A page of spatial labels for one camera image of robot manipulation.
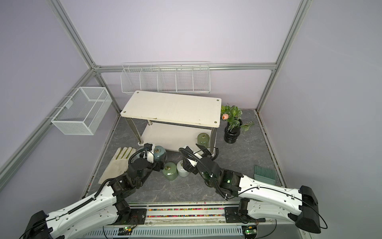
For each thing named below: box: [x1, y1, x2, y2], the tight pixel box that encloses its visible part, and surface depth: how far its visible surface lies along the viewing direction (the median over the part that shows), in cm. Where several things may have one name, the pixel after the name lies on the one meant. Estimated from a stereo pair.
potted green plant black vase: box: [220, 104, 255, 144], surface depth 86 cm
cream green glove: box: [97, 146, 137, 185], surface depth 94 cm
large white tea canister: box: [176, 159, 191, 177], surface depth 85 cm
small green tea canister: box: [197, 132, 210, 148], surface depth 89 cm
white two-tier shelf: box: [119, 90, 222, 154], surface depth 79 cm
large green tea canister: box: [162, 161, 179, 181], surface depth 83 cm
